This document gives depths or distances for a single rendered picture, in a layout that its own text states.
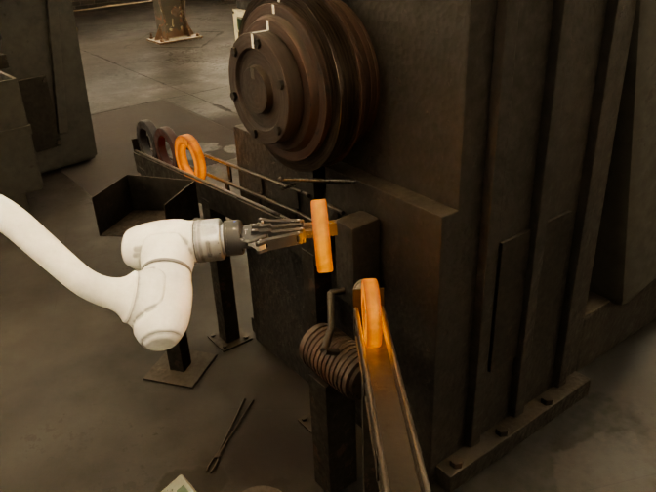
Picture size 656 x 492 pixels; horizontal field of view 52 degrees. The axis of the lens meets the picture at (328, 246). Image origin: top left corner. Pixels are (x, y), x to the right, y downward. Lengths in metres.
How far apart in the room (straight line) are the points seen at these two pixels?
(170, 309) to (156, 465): 1.02
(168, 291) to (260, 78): 0.64
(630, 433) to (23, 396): 2.06
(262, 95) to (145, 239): 0.52
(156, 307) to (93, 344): 1.56
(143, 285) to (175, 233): 0.15
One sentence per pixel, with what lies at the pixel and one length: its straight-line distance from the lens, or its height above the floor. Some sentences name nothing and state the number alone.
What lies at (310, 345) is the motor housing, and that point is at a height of 0.51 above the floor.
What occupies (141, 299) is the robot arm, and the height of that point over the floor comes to 0.89.
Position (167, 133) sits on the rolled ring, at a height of 0.77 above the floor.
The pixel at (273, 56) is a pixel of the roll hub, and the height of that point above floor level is 1.21.
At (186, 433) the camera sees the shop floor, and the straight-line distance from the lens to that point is 2.34.
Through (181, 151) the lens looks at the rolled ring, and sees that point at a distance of 2.58.
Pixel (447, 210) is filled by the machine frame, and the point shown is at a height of 0.87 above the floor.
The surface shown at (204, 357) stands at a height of 0.01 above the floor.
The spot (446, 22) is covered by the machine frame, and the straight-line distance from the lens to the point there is 1.55.
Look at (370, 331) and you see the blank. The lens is 1.47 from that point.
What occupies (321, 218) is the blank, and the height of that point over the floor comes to 0.97.
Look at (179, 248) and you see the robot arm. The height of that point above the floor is 0.93.
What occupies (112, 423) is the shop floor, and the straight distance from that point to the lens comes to 2.45.
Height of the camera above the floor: 1.55
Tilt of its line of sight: 28 degrees down
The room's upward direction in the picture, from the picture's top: 2 degrees counter-clockwise
